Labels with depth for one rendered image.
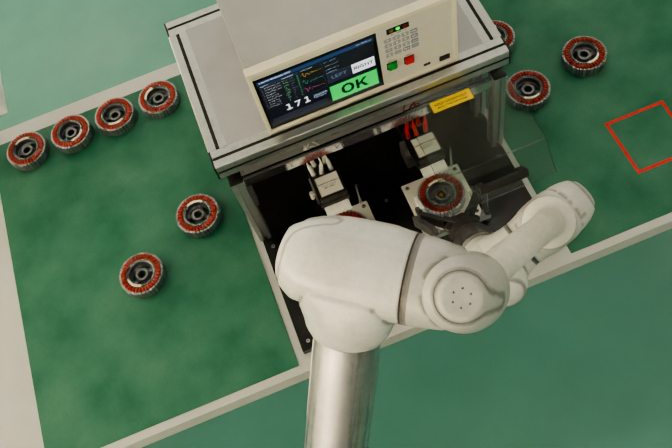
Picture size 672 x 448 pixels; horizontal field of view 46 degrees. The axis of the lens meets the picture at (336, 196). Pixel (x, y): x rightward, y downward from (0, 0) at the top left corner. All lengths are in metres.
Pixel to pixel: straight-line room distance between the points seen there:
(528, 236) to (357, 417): 0.44
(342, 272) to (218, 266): 0.96
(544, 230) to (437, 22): 0.47
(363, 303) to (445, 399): 1.52
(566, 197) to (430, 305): 0.64
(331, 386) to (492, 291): 0.30
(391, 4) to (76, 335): 1.10
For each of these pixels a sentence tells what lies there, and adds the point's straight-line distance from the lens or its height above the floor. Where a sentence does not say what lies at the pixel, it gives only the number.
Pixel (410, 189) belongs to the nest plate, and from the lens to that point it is 1.97.
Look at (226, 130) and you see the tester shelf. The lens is 1.74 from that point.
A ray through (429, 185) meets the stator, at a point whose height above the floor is 0.82.
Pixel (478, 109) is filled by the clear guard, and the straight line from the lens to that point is 1.75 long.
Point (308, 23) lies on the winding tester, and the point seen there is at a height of 1.32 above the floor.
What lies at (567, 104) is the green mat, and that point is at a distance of 2.14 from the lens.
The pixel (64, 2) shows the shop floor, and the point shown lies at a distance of 3.86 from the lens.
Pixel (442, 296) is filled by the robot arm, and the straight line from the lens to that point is 1.03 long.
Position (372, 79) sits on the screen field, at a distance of 1.69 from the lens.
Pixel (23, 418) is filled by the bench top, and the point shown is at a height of 0.75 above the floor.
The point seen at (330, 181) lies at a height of 0.92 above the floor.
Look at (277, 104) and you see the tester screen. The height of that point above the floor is 1.20.
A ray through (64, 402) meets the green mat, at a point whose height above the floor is 0.75.
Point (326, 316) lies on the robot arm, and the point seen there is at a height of 1.47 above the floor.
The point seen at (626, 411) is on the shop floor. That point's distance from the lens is 2.62.
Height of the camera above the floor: 2.51
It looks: 60 degrees down
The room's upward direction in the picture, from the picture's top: 18 degrees counter-clockwise
